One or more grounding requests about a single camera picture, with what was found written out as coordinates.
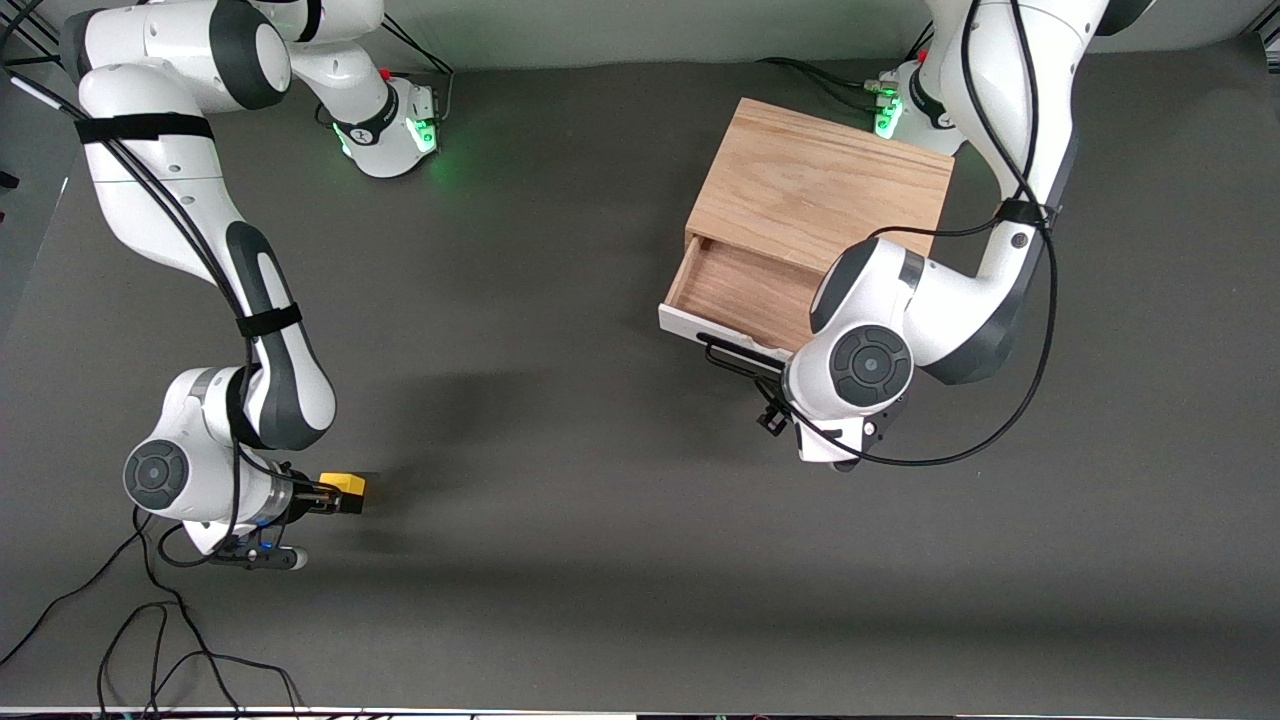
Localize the yellow cube block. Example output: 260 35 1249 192
318 472 368 516

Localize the black metal drawer handle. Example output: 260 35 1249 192
698 334 793 389

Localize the wooden drawer with white front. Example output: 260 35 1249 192
658 235 833 364

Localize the light wooden drawer cabinet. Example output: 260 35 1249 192
685 97 956 276

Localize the black loose cable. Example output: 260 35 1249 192
0 508 153 667
96 520 306 719

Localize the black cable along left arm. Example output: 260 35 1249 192
790 0 1061 469

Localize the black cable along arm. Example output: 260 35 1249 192
790 0 1061 469
5 70 263 569

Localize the black cable along right arm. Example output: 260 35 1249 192
5 70 263 569

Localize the black base cable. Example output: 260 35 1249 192
380 15 457 126
758 56 893 105

